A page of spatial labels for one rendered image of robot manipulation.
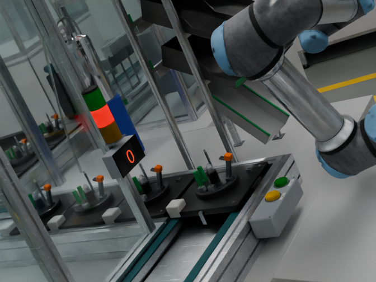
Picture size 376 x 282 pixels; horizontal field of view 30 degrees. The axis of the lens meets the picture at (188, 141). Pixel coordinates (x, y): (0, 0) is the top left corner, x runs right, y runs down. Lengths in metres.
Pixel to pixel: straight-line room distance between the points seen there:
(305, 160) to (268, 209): 0.47
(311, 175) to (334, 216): 0.28
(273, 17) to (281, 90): 0.20
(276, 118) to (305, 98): 0.63
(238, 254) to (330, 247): 0.23
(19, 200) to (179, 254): 0.82
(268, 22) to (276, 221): 0.57
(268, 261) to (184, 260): 0.23
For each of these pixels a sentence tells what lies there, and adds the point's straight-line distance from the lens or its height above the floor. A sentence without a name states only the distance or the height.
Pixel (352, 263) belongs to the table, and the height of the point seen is 0.86.
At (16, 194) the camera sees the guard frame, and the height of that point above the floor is 1.45.
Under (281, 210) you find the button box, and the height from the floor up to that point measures 0.94.
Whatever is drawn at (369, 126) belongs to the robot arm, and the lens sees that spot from 1.74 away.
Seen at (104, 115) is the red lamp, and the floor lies 1.34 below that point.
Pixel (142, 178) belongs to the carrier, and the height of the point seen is 1.04.
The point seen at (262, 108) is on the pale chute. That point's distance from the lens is 2.30.
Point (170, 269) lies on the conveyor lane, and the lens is 1.90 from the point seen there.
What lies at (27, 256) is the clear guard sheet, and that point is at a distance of 1.23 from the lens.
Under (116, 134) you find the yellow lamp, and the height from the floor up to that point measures 1.28.
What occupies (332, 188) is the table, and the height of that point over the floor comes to 0.86.
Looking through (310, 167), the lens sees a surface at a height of 0.86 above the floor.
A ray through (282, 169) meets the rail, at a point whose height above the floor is 0.96.
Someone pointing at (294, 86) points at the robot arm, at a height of 1.28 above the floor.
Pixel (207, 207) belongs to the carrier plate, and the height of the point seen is 0.97.
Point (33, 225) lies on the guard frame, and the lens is 1.23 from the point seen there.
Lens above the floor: 1.80
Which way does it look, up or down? 19 degrees down
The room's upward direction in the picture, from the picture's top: 24 degrees counter-clockwise
